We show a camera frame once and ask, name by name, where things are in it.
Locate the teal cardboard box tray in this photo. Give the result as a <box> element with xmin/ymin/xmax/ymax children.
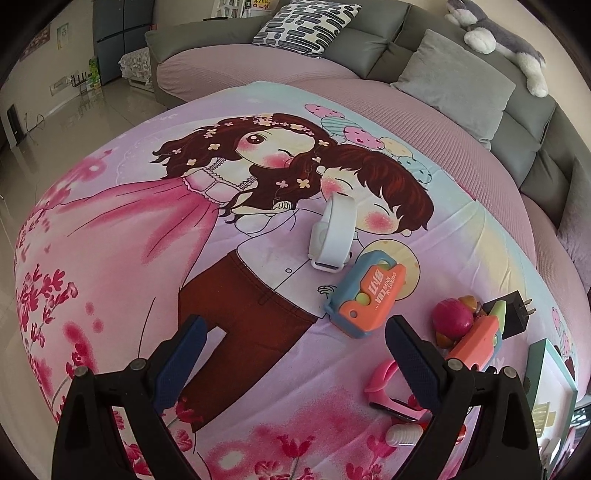
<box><xmin>524</xmin><ymin>338</ymin><xmax>580</xmax><ymax>472</ymax></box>

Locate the white wristband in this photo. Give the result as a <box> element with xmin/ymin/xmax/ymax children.
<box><xmin>308</xmin><ymin>191</ymin><xmax>357</xmax><ymax>274</ymax></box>

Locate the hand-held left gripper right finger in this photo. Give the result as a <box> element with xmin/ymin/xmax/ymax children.
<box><xmin>385</xmin><ymin>316</ymin><xmax>542</xmax><ymax>480</ymax></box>

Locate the grey white plush dog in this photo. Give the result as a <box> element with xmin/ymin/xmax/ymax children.
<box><xmin>444</xmin><ymin>0</ymin><xmax>550</xmax><ymax>97</ymax></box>

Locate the pink wrist strap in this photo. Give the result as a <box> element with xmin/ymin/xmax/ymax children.
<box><xmin>364</xmin><ymin>359</ymin><xmax>432</xmax><ymax>423</ymax></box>

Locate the printed blanket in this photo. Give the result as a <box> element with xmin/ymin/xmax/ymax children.
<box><xmin>14</xmin><ymin>80</ymin><xmax>583</xmax><ymax>480</ymax></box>

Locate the black floor speaker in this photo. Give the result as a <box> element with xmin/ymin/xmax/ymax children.
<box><xmin>7</xmin><ymin>105</ymin><xmax>26</xmax><ymax>147</ymax></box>

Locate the grey sofa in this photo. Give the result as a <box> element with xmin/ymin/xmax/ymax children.
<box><xmin>145</xmin><ymin>0</ymin><xmax>591</xmax><ymax>296</ymax></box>

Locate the patterned stool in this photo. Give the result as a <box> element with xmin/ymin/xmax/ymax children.
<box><xmin>119</xmin><ymin>48</ymin><xmax>155</xmax><ymax>90</ymax></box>

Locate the red glue bottle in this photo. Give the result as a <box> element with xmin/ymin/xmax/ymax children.
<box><xmin>385</xmin><ymin>422</ymin><xmax>428</xmax><ymax>448</ymax></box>

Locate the black white patterned pillow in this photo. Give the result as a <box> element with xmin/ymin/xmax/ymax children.
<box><xmin>252</xmin><ymin>0</ymin><xmax>363</xmax><ymax>60</ymax></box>

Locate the blue and orange toy knife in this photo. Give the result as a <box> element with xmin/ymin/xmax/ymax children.
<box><xmin>323</xmin><ymin>249</ymin><xmax>406</xmax><ymax>341</ymax></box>

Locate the purple cushion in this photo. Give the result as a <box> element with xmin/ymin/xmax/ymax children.
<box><xmin>556</xmin><ymin>157</ymin><xmax>591</xmax><ymax>296</ymax></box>

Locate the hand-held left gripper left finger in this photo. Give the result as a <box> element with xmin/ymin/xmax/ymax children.
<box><xmin>51</xmin><ymin>315</ymin><xmax>208</xmax><ymax>480</ymax></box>

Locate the grey refrigerator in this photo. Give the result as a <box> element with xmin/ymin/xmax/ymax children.
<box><xmin>92</xmin><ymin>0</ymin><xmax>160</xmax><ymax>86</ymax></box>

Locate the pink and brown ball toy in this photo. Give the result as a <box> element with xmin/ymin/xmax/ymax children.
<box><xmin>431</xmin><ymin>295</ymin><xmax>483</xmax><ymax>349</ymax></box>

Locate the grey cushion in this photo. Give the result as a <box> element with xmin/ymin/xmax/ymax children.
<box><xmin>390</xmin><ymin>28</ymin><xmax>517</xmax><ymax>145</ymax></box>

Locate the black wall charger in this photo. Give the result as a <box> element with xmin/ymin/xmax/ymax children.
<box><xmin>496</xmin><ymin>291</ymin><xmax>537</xmax><ymax>340</ymax></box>

